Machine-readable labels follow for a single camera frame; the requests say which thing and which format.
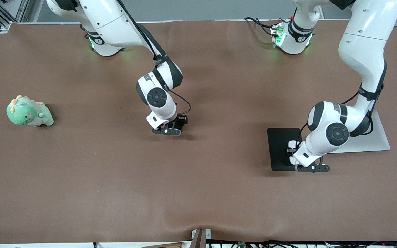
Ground black mouse pad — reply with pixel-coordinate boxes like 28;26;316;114
267;128;304;171

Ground brown table cover mat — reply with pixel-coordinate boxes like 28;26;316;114
0;19;397;243

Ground silver laptop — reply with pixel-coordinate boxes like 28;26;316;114
333;110;391;154

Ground green dinosaur plush toy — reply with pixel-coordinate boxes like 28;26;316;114
6;95;54;127

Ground right arm wrist black cable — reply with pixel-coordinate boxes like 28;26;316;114
116;0;192;117

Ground arm wrist black cable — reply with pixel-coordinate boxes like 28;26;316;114
116;0;192;117
297;60;388;145

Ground black cables under table edge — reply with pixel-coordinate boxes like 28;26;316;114
208;240;397;248

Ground left arm wrist black cable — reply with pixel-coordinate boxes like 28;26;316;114
297;60;388;145

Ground table edge bracket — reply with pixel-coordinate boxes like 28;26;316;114
191;228;212;248

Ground left arm base black cable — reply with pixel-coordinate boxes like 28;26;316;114
243;17;283;37

